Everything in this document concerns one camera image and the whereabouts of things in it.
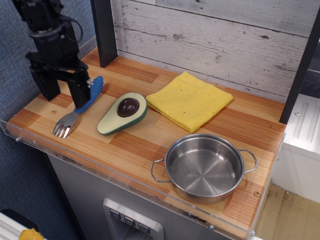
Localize black vertical post right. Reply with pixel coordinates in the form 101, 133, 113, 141
279, 9, 320, 124

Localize stainless steel pot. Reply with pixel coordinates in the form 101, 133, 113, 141
162, 133, 250, 205

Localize black vertical post left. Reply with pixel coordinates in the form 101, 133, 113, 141
90, 0, 118, 68

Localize blue handled metal fork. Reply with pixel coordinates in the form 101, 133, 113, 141
52, 76, 104, 139

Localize black cable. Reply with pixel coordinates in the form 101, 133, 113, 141
59, 14, 84, 44

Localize black vertical post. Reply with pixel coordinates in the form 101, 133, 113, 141
90, 0, 118, 68
279, 9, 320, 124

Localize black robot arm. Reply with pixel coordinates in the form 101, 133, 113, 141
13, 0, 91, 109

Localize white appliance at right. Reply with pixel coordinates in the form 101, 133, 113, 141
271, 94, 320, 203

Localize clear acrylic table guard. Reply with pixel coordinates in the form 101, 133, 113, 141
0, 36, 286, 240

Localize toy avocado half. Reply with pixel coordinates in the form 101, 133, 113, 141
97, 92, 148, 135

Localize yellow tape object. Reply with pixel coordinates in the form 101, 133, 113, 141
18, 228, 45, 240

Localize yellow folded towel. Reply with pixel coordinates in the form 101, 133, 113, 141
146, 71, 233, 133

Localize grey cabinet with dispenser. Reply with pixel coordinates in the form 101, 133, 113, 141
47, 153, 226, 240

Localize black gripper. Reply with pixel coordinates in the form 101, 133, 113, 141
25, 21, 91, 109

